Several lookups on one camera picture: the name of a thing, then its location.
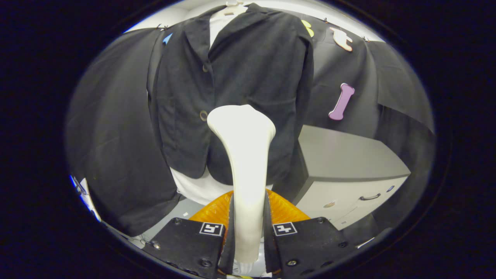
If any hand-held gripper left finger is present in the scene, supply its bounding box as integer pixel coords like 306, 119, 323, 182
142, 191, 236, 279

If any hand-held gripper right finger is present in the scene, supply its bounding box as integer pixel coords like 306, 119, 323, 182
263, 189, 357, 276

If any white shirt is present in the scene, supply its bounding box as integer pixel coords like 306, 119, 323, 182
170, 8, 274, 206

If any white garment steamer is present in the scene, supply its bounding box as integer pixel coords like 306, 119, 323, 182
207, 105, 276, 277

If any black jacket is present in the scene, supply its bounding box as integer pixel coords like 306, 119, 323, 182
146, 3, 314, 186

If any white clothes hanger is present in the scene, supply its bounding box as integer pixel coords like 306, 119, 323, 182
224, 0, 248, 17

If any grey beige cabinet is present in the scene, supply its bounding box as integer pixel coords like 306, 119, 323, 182
293, 125, 411, 231

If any black backdrop cloth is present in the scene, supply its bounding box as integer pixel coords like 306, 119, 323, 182
65, 17, 435, 238

